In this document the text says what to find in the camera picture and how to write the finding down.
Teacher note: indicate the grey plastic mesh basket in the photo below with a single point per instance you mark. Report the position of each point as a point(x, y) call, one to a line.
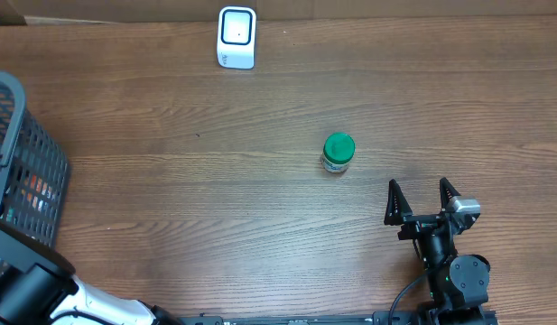
point(34, 170)

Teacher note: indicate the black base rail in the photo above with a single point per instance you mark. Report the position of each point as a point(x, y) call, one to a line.
point(376, 318)

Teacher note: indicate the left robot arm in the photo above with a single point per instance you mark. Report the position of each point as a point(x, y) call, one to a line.
point(40, 286)

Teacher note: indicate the white barcode scanner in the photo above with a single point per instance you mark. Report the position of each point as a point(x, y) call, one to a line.
point(236, 37)

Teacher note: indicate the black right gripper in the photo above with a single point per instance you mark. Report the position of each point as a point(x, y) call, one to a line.
point(397, 213)

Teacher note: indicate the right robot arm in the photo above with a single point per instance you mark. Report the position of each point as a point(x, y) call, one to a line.
point(457, 283)

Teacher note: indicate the green lid jar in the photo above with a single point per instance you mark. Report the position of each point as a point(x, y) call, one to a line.
point(337, 152)

